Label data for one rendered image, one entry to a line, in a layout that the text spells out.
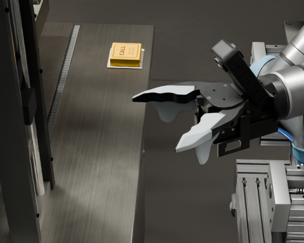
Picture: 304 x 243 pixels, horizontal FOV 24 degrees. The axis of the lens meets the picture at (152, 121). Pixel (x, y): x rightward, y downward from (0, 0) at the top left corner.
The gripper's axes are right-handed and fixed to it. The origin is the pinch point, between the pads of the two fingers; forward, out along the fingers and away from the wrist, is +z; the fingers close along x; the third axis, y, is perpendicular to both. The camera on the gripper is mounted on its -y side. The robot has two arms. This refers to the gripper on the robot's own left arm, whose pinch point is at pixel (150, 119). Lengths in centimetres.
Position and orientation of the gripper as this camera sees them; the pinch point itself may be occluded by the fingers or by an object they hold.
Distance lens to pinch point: 97.3
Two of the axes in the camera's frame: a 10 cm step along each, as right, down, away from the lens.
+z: -9.1, 2.6, -3.1
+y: 0.6, 8.4, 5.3
